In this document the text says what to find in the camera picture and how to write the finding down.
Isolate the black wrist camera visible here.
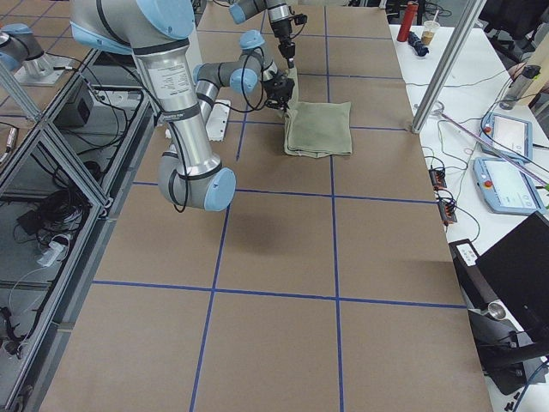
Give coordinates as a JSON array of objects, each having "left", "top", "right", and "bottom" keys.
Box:
[{"left": 292, "top": 14, "right": 308, "bottom": 26}]

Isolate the red cylindrical bottle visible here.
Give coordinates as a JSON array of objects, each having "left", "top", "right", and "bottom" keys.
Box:
[{"left": 396, "top": 1, "right": 419, "bottom": 42}]

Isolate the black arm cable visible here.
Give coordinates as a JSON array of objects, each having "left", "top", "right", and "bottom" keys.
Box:
[{"left": 231, "top": 46, "right": 275, "bottom": 113}]

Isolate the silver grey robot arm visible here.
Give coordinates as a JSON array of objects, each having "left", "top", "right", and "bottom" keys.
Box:
[
  {"left": 70, "top": 1, "right": 294, "bottom": 211},
  {"left": 229, "top": 0, "right": 295, "bottom": 69}
]

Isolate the blue teach pendant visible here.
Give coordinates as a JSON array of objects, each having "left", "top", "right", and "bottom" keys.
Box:
[
  {"left": 473, "top": 158, "right": 546, "bottom": 215},
  {"left": 480, "top": 112, "right": 533, "bottom": 162}
]

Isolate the iced coffee cup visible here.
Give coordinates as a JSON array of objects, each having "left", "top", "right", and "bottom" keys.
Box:
[{"left": 421, "top": 11, "right": 440, "bottom": 46}]

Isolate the white reacher grabber stick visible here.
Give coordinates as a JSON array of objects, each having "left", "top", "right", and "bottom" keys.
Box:
[{"left": 430, "top": 106, "right": 548, "bottom": 191}]

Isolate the folded navy blue umbrella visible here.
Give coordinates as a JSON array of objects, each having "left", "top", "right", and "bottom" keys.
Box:
[{"left": 407, "top": 31, "right": 429, "bottom": 58}]

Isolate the olive green long-sleeve shirt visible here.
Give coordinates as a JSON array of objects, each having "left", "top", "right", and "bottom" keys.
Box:
[{"left": 284, "top": 68, "right": 353, "bottom": 159}]

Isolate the far blue teach pendant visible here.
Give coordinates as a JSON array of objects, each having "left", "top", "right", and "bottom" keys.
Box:
[{"left": 480, "top": 112, "right": 533, "bottom": 162}]

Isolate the near blue teach pendant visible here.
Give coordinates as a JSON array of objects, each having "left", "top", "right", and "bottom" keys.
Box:
[{"left": 473, "top": 158, "right": 546, "bottom": 215}]

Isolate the aluminium frame post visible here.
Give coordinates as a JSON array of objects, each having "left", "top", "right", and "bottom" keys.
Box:
[{"left": 411, "top": 0, "right": 486, "bottom": 134}]

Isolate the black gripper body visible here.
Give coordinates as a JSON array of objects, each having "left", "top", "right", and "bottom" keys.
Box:
[
  {"left": 270, "top": 18, "right": 295, "bottom": 58},
  {"left": 263, "top": 74, "right": 294, "bottom": 103}
]

